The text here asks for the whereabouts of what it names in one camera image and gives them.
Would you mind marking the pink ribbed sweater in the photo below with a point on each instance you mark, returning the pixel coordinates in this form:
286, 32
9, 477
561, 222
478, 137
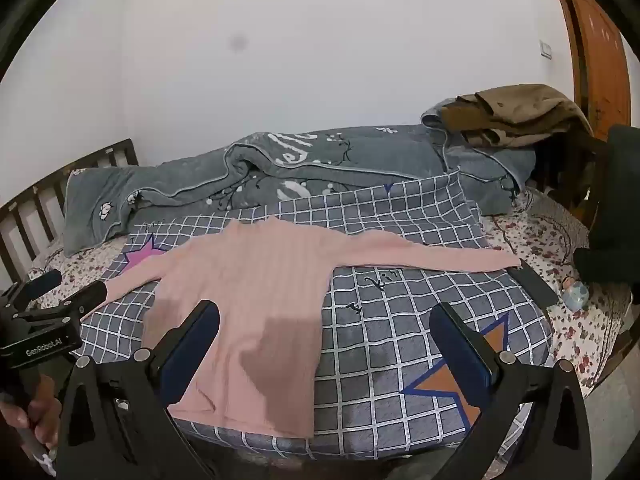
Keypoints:
260, 300

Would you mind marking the small clear bottle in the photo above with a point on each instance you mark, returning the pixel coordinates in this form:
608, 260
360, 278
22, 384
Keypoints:
576, 294

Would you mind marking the floral bedsheet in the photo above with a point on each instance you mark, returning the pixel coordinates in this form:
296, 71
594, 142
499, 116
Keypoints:
575, 330

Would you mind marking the grey plaid blanket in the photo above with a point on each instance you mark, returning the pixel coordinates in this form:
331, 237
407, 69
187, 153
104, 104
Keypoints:
395, 340

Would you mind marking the dark wooden headboard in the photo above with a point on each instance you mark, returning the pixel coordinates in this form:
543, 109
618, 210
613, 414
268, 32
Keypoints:
30, 200

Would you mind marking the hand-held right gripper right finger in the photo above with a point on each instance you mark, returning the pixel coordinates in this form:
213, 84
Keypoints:
460, 356

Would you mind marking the dark wooden chair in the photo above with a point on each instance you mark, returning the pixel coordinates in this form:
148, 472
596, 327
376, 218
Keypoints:
565, 170

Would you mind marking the white wall switch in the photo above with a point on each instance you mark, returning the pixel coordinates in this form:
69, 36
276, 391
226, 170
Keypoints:
546, 49

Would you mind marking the brown coat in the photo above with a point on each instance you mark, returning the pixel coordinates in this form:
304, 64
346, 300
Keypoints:
520, 110

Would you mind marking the person's left hand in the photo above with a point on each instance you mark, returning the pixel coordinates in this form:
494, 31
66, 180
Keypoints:
46, 412

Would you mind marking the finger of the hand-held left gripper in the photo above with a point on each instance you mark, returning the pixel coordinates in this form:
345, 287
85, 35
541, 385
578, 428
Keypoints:
82, 297
44, 282

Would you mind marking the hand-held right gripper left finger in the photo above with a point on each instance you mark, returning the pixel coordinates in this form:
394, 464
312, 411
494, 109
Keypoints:
200, 341

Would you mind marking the black cloth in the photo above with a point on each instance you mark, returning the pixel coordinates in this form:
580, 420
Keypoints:
617, 200

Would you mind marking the grey printed quilt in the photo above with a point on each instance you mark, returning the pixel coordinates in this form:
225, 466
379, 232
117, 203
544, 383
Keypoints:
360, 152

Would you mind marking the orange wooden door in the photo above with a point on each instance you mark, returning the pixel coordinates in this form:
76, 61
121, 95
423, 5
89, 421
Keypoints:
595, 45

